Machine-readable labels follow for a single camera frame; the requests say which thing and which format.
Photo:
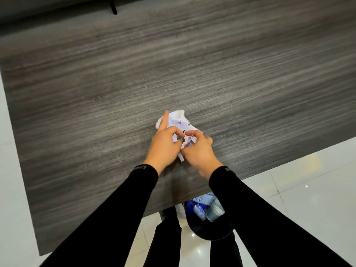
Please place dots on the person's right fingers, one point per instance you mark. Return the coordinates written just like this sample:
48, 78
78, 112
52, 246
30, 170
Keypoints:
195, 135

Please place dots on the blue plastic bag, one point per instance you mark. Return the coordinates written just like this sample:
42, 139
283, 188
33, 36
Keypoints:
196, 204

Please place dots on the person's right forearm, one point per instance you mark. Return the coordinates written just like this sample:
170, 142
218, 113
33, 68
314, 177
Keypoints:
267, 222

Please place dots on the black furniture leg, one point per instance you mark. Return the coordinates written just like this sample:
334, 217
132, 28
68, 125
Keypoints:
112, 6

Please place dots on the person's leg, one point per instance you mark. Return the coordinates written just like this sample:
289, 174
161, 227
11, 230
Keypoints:
225, 253
162, 241

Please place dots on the black trash bin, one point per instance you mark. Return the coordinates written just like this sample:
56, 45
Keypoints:
208, 230

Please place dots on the person's right hand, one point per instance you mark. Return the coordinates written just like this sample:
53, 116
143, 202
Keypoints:
200, 154

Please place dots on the person's right leg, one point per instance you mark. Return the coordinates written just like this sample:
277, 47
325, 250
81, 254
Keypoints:
225, 253

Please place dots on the crumpled white tissue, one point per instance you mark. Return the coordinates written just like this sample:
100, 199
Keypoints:
199, 212

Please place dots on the clear plastic cup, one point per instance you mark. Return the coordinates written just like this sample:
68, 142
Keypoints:
214, 211

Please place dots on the person's left hand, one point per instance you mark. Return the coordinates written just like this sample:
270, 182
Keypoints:
162, 147

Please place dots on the person's left forearm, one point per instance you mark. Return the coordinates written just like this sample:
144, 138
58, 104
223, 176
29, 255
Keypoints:
105, 219

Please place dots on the person's left leg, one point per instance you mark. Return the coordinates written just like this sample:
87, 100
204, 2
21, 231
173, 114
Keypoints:
162, 241

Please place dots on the white paper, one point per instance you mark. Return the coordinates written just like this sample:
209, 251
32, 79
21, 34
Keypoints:
180, 125

